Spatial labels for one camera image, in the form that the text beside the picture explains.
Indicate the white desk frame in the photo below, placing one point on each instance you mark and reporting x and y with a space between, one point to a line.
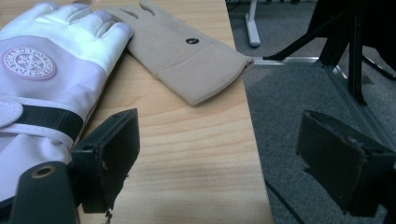
252 28

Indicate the white and lilac ski glove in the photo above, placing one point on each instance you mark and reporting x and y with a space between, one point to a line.
62 81

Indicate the beige fabric glove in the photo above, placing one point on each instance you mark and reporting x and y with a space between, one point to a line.
186 68

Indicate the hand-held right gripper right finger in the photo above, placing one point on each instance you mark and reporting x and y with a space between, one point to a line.
336 161

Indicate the aluminium floor rail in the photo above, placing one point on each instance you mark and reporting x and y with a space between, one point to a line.
286 60
358 109

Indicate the black tripod stand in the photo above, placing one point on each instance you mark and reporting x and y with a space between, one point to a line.
355 46

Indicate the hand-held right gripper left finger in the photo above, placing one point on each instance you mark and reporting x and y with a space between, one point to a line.
109 155

